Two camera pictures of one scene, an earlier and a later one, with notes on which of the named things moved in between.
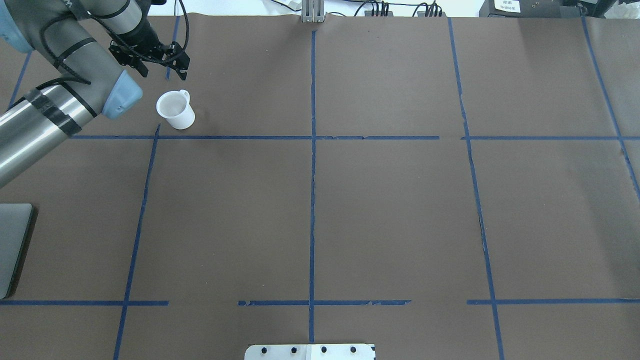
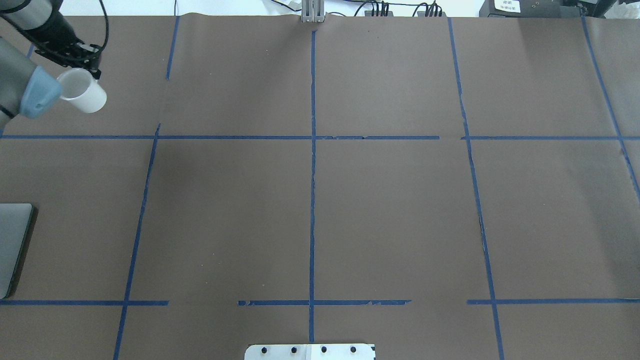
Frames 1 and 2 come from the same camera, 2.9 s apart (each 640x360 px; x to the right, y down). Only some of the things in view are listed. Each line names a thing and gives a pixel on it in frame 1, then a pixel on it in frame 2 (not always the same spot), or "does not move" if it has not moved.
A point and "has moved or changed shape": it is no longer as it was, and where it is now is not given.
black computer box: x=532 y=8 does not move
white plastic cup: x=173 y=106 has moved or changed shape
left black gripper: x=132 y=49 → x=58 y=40
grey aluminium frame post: x=313 y=11 does not move
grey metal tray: x=15 y=220 does not move
